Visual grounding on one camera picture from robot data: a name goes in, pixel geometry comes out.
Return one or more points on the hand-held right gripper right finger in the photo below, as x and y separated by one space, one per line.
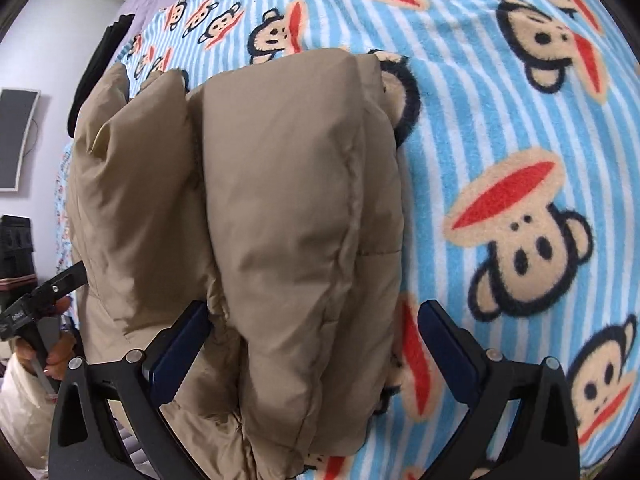
447 345

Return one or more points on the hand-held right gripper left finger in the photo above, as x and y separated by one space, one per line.
175 360

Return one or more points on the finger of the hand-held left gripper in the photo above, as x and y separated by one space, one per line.
70 275

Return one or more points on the tan puffer jacket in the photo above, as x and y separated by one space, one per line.
290 210

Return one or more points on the person's left forearm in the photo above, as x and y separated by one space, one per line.
20 410

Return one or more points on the person's left hand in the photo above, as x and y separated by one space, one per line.
62 347

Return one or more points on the black equipment case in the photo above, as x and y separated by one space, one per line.
15 245

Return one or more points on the black cloth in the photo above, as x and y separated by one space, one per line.
102 60

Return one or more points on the blue striped monkey printed blanket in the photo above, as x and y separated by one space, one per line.
475 110

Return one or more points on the grey framed wall panel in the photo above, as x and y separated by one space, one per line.
15 140

